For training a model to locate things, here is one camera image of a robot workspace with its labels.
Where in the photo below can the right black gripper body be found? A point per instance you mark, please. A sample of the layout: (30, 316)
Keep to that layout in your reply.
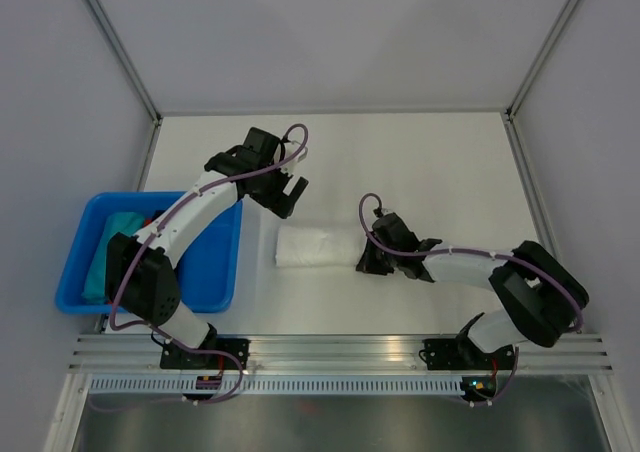
(378, 261)

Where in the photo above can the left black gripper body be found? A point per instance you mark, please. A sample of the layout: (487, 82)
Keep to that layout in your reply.
(270, 191)

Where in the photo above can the white printed t shirt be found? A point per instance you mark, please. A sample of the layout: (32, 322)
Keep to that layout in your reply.
(304, 247)

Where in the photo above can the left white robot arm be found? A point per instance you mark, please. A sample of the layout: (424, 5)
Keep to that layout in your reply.
(140, 280)

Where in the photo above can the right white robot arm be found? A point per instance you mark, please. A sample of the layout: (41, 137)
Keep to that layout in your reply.
(540, 300)

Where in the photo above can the blue plastic bin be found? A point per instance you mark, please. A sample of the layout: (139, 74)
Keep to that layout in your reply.
(206, 272)

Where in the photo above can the teal rolled t shirt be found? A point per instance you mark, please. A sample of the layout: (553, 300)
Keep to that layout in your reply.
(126, 223)

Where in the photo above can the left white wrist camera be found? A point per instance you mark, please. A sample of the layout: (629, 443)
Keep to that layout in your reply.
(289, 154)

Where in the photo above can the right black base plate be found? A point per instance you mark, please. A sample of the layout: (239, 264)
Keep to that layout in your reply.
(451, 354)

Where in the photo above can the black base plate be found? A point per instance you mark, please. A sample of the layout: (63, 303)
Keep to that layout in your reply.
(451, 354)
(175, 358)

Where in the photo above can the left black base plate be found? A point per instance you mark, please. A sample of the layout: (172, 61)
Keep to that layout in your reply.
(175, 358)

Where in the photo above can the left aluminium frame post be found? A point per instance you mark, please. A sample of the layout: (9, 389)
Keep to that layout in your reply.
(108, 31)

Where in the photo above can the aluminium frame post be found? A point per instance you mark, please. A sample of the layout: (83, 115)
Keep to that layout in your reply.
(108, 31)
(544, 53)

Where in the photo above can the aluminium mounting rail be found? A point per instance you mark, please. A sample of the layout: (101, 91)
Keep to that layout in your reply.
(574, 354)

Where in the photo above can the white slotted cable duct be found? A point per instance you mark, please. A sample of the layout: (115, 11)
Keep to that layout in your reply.
(279, 385)

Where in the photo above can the right aluminium frame post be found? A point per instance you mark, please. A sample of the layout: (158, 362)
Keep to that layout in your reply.
(544, 53)

